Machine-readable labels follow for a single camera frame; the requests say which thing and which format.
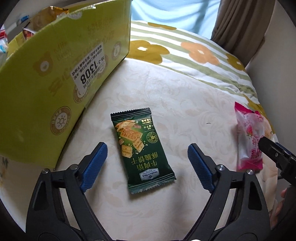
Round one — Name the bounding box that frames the person's hand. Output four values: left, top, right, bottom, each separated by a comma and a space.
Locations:
269, 188, 287, 229

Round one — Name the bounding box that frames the light blue hanging cloth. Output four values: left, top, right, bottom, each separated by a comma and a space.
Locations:
132, 0, 220, 39

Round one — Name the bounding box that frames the green cardboard box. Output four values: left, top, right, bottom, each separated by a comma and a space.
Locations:
1, 1, 131, 167

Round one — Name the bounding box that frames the pink strawberry snack bag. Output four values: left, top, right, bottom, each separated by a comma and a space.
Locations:
234, 102, 265, 172

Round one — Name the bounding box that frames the brown right curtain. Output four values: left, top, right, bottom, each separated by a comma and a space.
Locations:
211, 0, 275, 66

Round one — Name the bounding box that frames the yellow chips bag in box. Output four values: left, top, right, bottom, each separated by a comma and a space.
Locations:
22, 6, 69, 40

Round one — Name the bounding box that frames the floral striped quilt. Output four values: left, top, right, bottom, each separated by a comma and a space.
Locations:
126, 20, 276, 137

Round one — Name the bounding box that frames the dark green cracker packet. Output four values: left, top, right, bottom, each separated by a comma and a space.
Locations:
110, 108, 176, 194

